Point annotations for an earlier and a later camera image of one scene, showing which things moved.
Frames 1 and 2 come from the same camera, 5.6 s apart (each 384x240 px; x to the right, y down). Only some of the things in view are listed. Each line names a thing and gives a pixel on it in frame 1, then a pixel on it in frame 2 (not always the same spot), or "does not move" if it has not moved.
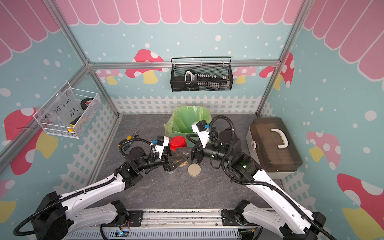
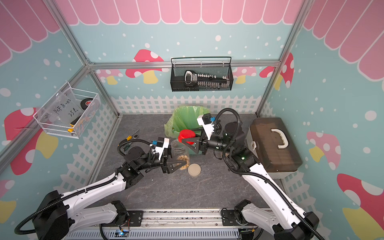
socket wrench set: (210, 81) does not move
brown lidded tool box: (274, 146) does not move
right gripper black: (198, 146) to (202, 143)
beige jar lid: (194, 169) does not move
